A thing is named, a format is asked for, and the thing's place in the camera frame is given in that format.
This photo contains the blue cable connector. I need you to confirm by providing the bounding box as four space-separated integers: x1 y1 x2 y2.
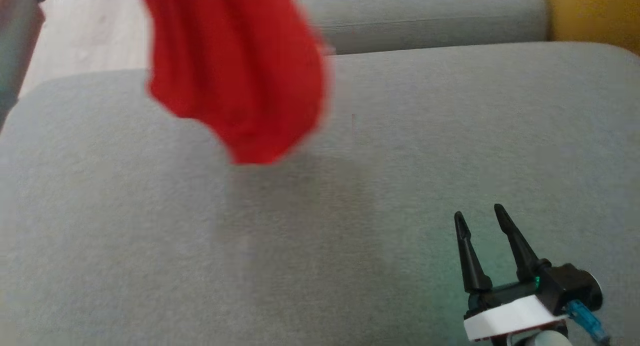
567 299 612 345

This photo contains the red shorts white waistband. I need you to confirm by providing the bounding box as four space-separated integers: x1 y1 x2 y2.
135 0 332 166

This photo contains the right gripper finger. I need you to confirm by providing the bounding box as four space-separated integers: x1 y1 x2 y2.
454 211 494 294
494 203 551 282

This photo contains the yellow cushion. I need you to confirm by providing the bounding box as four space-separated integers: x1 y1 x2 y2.
544 0 640 56

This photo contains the grey sofa back cushion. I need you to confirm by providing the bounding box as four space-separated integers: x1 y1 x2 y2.
294 0 551 56

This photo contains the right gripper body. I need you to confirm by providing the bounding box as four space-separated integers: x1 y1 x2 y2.
462 264 604 346

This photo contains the grey sofa seat cushion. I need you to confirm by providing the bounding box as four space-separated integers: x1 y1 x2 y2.
0 42 640 346

